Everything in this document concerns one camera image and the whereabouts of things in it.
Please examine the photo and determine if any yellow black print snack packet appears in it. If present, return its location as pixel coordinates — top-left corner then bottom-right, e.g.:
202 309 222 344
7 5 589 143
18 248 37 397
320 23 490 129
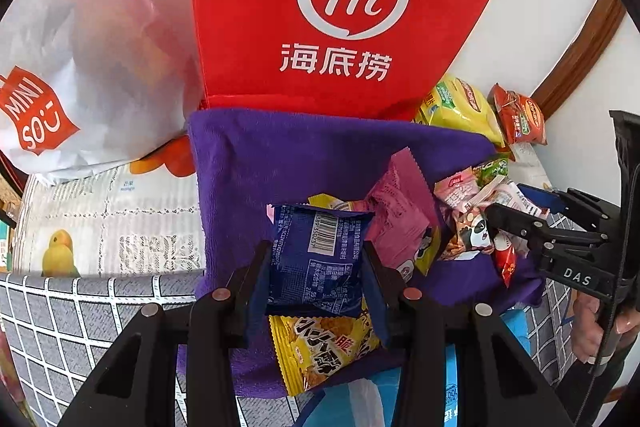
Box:
269 312 382 397

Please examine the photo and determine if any red paper bag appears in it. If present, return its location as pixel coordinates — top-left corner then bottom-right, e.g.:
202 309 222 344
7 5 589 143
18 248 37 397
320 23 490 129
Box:
190 0 521 122

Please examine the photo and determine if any pink panda snack packet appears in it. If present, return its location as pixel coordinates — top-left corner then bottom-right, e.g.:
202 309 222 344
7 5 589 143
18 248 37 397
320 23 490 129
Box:
434 167 501 262

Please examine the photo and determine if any grey checked bedsheet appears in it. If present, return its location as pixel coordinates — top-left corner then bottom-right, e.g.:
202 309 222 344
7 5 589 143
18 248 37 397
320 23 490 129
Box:
0 272 591 427

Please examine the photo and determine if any white plastic bag red label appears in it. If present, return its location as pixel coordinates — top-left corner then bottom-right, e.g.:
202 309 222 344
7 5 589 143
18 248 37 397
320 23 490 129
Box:
0 0 203 185

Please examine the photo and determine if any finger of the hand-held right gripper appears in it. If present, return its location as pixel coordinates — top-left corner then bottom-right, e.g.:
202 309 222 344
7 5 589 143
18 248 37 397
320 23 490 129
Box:
517 184 621 233
485 202 608 259

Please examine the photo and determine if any small red snack packet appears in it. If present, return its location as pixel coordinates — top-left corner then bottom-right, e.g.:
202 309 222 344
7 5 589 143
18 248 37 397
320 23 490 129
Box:
491 231 520 289

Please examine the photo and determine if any small light pink packet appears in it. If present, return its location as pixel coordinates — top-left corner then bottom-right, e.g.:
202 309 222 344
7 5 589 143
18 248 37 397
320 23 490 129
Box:
477 179 543 220

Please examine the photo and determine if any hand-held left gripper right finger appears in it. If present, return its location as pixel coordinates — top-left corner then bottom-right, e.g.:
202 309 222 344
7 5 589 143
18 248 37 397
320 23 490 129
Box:
361 242 576 427

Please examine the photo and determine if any person's right forearm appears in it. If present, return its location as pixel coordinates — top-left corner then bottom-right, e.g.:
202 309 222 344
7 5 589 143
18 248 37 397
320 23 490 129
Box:
550 337 640 408

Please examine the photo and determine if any brown wooden door frame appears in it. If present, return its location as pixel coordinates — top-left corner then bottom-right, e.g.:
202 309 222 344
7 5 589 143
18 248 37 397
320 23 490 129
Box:
530 0 628 120

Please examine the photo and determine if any yellow chip bag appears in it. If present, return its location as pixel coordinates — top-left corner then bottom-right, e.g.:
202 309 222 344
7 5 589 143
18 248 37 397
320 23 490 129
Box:
414 74 507 148

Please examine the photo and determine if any dark blue snack packet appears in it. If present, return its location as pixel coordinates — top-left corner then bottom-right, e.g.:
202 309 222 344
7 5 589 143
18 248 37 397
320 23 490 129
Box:
265 203 376 319

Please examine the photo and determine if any orange chip bag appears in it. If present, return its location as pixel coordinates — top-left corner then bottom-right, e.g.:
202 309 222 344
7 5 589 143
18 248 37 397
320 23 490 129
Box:
487 83 548 148

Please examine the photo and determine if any person's right hand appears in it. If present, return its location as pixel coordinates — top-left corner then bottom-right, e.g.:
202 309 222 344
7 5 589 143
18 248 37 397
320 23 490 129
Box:
570 293 640 365

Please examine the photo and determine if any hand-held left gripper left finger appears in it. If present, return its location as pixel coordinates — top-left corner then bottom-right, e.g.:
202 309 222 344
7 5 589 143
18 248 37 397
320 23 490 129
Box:
57 239 273 427

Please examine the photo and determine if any bright pink snack packet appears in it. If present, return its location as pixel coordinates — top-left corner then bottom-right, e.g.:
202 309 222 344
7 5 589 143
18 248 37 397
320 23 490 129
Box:
364 148 442 270

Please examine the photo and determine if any blue tissue pack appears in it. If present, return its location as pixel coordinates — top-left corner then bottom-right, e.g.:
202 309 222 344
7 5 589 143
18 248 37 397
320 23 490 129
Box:
295 309 533 427

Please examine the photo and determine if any purple towel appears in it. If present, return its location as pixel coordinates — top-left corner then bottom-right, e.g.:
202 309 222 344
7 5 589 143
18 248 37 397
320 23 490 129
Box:
177 107 546 400

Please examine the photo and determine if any green snack packet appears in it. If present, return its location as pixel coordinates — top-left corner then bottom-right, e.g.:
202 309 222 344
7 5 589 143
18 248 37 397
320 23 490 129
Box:
470 156 511 188

